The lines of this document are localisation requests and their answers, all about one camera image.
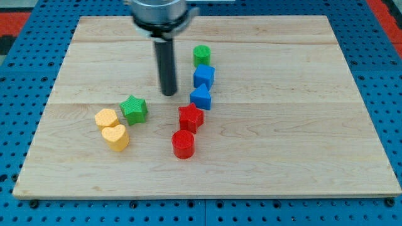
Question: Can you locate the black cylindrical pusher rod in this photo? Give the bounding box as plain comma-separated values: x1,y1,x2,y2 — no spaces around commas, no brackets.
154,40,177,96

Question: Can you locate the green star block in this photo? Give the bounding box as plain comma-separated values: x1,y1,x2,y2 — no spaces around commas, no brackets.
119,95,148,126

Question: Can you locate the red star block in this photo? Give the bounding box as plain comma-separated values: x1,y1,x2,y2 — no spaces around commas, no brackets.
178,103,204,134

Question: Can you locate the green cylinder block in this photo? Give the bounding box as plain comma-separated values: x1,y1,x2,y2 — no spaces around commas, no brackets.
193,45,211,67

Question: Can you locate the blue cube block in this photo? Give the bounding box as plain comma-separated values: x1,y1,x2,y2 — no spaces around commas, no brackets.
193,64,215,90

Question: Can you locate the blue triangle block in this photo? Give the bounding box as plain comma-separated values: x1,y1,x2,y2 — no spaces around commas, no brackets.
190,84,212,110

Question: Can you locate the yellow pentagon block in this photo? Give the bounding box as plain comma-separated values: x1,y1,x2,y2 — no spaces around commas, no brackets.
94,109,120,131

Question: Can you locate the red cylinder block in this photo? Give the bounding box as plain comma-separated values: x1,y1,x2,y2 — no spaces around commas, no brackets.
171,130,195,159

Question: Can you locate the yellow heart block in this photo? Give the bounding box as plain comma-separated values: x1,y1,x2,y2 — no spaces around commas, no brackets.
101,124,130,152

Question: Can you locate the light wooden board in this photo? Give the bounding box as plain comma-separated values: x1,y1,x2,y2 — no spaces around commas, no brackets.
13,16,401,200

